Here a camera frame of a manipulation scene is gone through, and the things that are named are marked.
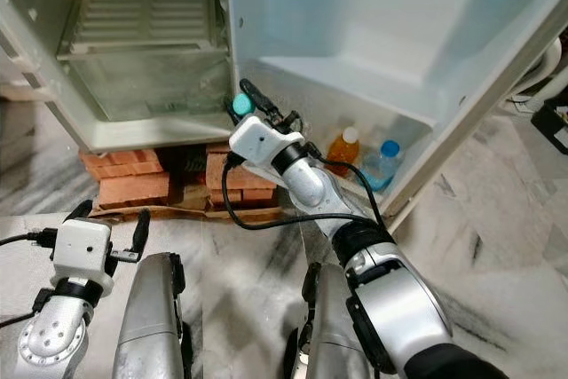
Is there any small teal round item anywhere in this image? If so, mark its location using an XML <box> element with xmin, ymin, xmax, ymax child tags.
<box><xmin>232</xmin><ymin>93</ymin><xmax>255</xmax><ymax>118</ymax></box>

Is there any white fridge door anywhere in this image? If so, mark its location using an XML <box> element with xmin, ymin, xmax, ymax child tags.
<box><xmin>225</xmin><ymin>0</ymin><xmax>568</xmax><ymax>233</ymax></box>

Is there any red clay brick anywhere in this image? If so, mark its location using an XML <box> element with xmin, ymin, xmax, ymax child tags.
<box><xmin>96</xmin><ymin>175</ymin><xmax>171</xmax><ymax>211</ymax></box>
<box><xmin>207</xmin><ymin>182</ymin><xmax>276</xmax><ymax>214</ymax></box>
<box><xmin>204</xmin><ymin>142</ymin><xmax>236</xmax><ymax>192</ymax></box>
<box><xmin>83</xmin><ymin>150</ymin><xmax>168</xmax><ymax>182</ymax></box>

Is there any orange juice bottle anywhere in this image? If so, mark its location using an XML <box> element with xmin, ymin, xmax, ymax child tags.
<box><xmin>326</xmin><ymin>126</ymin><xmax>361</xmax><ymax>176</ymax></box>

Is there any silver left robot leg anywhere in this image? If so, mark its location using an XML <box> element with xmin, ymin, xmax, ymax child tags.
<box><xmin>114</xmin><ymin>252</ymin><xmax>193</xmax><ymax>379</ymax></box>

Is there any silver robot leg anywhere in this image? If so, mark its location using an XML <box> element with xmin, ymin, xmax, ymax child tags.
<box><xmin>282</xmin><ymin>262</ymin><xmax>367</xmax><ymax>379</ymax></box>
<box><xmin>114</xmin><ymin>252</ymin><xmax>193</xmax><ymax>379</ymax></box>

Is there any clear crisper drawer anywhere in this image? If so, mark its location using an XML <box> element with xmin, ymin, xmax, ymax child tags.
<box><xmin>64</xmin><ymin>49</ymin><xmax>232</xmax><ymax>124</ymax></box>

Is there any blue capped water bottle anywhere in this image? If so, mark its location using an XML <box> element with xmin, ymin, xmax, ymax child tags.
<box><xmin>359</xmin><ymin>139</ymin><xmax>402</xmax><ymax>193</ymax></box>

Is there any silver right robot leg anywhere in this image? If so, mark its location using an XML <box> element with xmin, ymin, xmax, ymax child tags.
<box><xmin>282</xmin><ymin>262</ymin><xmax>367</xmax><ymax>379</ymax></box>

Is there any black power adapter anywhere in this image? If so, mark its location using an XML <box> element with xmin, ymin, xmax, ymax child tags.
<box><xmin>531</xmin><ymin>102</ymin><xmax>568</xmax><ymax>156</ymax></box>

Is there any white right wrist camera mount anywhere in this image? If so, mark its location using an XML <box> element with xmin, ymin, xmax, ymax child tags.
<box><xmin>228</xmin><ymin>115</ymin><xmax>298</xmax><ymax>167</ymax></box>

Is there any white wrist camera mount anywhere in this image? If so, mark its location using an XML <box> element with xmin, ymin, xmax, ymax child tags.
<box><xmin>51</xmin><ymin>217</ymin><xmax>114</xmax><ymax>298</ymax></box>
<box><xmin>228</xmin><ymin>115</ymin><xmax>298</xmax><ymax>167</ymax></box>

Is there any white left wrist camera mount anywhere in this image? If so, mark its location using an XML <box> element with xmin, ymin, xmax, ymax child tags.
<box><xmin>51</xmin><ymin>217</ymin><xmax>114</xmax><ymax>298</ymax></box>

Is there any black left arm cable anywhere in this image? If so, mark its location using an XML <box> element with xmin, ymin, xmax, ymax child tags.
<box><xmin>0</xmin><ymin>230</ymin><xmax>59</xmax><ymax>327</ymax></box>

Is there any white wire fridge shelf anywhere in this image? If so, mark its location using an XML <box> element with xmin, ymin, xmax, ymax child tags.
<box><xmin>56</xmin><ymin>0</ymin><xmax>230</xmax><ymax>60</ymax></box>

